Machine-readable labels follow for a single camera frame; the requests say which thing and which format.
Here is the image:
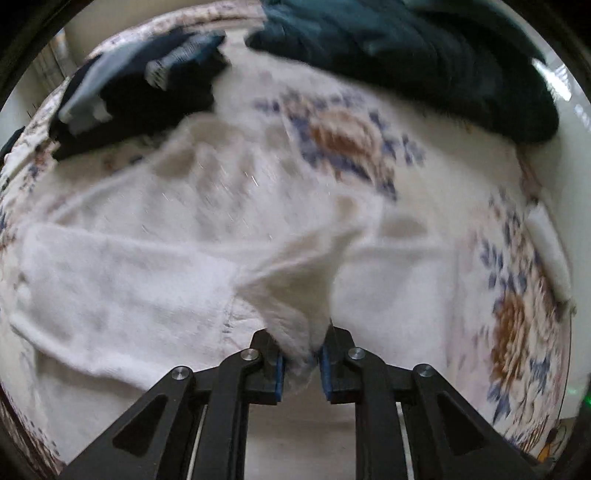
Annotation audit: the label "white knitted sweater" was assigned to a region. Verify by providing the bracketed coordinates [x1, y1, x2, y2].
[8, 116, 457, 391]

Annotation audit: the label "folded navy striped clothes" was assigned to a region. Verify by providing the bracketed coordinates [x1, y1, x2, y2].
[48, 28, 228, 161]

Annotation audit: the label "floral patterned bed blanket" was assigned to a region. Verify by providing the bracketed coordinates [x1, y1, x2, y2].
[1, 1, 569, 479]

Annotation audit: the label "dark teal garment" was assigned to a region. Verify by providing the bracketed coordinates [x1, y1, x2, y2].
[245, 1, 559, 143]

